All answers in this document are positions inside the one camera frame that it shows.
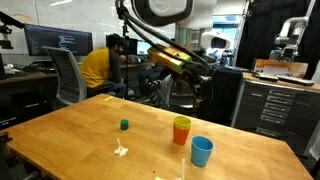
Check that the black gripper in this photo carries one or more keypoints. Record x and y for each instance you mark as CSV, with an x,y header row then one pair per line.
x,y
200,81

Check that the grey drawer cabinet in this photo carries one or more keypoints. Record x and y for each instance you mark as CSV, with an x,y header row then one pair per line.
x,y
280,110

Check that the clear plastic toy piece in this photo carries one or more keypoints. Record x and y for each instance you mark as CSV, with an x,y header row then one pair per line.
x,y
121,151
182,168

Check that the black camera on mount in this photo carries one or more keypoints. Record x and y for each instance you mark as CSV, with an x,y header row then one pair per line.
x,y
6,31

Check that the orange plastic cup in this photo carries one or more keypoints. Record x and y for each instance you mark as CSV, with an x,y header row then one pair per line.
x,y
181,136

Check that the orange and green wrist camera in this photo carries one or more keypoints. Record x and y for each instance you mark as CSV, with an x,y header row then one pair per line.
x,y
168,58

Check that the large dark monitor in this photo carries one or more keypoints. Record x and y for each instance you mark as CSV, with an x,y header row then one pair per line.
x,y
58,40

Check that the grey mesh office chair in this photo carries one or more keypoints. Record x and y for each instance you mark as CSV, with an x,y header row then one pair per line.
x,y
68,76

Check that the blue plastic cup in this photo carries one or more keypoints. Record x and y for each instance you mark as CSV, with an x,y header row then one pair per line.
x,y
201,151

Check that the black remote controller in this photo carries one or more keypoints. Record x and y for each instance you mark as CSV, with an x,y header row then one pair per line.
x,y
266,77
296,80

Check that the green cylinder block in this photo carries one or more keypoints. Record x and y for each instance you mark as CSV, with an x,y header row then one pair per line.
x,y
124,125

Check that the person in yellow shirt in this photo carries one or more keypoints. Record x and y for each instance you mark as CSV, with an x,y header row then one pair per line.
x,y
96,68

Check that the yellow plastic cup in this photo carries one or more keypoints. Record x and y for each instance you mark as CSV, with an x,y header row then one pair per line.
x,y
182,122

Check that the orange cardboard box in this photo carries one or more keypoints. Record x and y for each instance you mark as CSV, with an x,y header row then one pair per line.
x,y
280,66

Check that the yellow tape strip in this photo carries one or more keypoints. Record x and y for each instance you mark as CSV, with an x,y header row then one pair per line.
x,y
108,98

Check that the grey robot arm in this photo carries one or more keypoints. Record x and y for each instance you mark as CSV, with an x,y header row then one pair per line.
x,y
293,23

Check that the yellow cube block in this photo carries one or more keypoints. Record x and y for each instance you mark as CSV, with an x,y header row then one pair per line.
x,y
159,178

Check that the black tripod stand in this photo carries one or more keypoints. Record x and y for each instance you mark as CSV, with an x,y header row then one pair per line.
x,y
125,66

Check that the small bright monitor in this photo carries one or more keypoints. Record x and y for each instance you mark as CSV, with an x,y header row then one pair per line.
x,y
143,47

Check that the person in blue shirt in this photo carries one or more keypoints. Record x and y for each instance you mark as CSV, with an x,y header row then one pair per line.
x,y
148,78

